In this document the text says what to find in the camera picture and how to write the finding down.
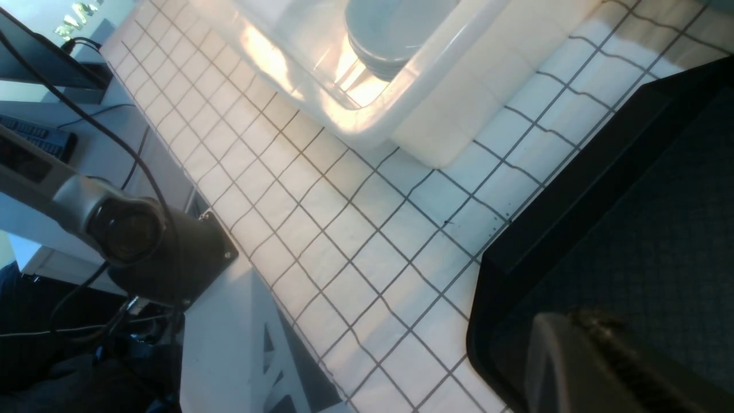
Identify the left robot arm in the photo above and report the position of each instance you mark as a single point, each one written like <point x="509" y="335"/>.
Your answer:
<point x="162" y="255"/>

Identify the white grid tablecloth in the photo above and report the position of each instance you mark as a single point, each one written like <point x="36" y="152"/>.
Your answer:
<point x="373" y="256"/>

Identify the black serving tray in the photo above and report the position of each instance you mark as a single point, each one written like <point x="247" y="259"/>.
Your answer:
<point x="638" y="227"/>

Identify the large white plastic tub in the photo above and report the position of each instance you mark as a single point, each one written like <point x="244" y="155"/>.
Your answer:
<point x="425" y="75"/>

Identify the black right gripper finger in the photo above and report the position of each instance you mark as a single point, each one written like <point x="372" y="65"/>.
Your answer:
<point x="589" y="362"/>

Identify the black keyboard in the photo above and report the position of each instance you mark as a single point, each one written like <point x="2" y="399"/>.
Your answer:
<point x="58" y="143"/>

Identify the white bowl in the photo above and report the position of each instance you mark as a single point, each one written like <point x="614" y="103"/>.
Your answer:
<point x="385" y="35"/>

